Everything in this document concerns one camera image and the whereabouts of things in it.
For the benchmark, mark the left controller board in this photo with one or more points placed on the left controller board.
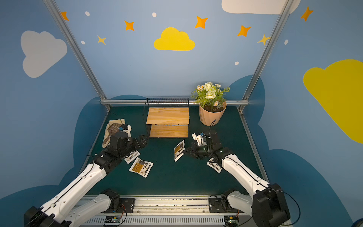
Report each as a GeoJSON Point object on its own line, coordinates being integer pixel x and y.
{"type": "Point", "coordinates": [113, 220]}

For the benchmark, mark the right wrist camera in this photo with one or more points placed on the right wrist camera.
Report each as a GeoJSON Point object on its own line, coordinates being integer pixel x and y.
{"type": "Point", "coordinates": [201, 139]}

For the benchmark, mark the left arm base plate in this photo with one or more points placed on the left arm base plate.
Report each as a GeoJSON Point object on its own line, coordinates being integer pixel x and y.
{"type": "Point", "coordinates": [125, 205]}

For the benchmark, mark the controller board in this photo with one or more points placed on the controller board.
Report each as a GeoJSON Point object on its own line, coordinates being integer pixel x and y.
{"type": "Point", "coordinates": [231, 221]}
{"type": "Point", "coordinates": [113, 220]}

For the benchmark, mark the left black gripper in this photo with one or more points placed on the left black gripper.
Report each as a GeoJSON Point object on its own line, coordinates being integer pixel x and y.
{"type": "Point", "coordinates": [139, 141]}

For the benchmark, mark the wooden two-tier shelf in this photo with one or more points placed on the wooden two-tier shelf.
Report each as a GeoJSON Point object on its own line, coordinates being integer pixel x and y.
{"type": "Point", "coordinates": [167, 117]}

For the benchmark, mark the potted white flower plant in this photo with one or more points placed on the potted white flower plant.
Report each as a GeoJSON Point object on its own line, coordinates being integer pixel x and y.
{"type": "Point", "coordinates": [211, 101]}

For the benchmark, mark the grey coffee bag left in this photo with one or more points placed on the grey coffee bag left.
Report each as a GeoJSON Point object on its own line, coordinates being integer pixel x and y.
{"type": "Point", "coordinates": [132, 156]}

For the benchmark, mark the yellow coffee bag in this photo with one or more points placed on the yellow coffee bag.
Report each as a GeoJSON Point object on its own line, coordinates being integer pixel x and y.
{"type": "Point", "coordinates": [141, 167]}
{"type": "Point", "coordinates": [178, 150]}
{"type": "Point", "coordinates": [214, 165]}

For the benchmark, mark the grey coffee bag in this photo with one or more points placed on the grey coffee bag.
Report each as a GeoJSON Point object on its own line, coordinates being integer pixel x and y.
{"type": "Point", "coordinates": [194, 136]}
{"type": "Point", "coordinates": [132, 156]}

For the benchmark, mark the right controller board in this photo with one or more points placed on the right controller board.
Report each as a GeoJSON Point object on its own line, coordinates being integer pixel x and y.
{"type": "Point", "coordinates": [231, 221]}

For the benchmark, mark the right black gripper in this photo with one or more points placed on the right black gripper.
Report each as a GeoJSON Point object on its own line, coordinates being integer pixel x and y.
{"type": "Point", "coordinates": [194, 152]}

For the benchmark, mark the brown slotted scoop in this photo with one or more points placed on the brown slotted scoop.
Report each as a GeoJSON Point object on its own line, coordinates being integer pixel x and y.
{"type": "Point", "coordinates": [113, 128]}

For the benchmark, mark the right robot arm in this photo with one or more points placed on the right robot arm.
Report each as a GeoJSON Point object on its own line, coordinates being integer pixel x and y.
{"type": "Point", "coordinates": [264, 202]}

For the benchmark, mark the grey coffee bag right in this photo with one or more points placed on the grey coffee bag right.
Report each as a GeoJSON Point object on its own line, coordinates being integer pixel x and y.
{"type": "Point", "coordinates": [194, 136]}

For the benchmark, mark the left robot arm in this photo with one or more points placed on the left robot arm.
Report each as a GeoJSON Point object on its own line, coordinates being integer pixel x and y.
{"type": "Point", "coordinates": [60, 211]}

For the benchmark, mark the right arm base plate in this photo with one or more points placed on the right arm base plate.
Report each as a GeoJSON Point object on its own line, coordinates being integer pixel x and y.
{"type": "Point", "coordinates": [218, 205]}

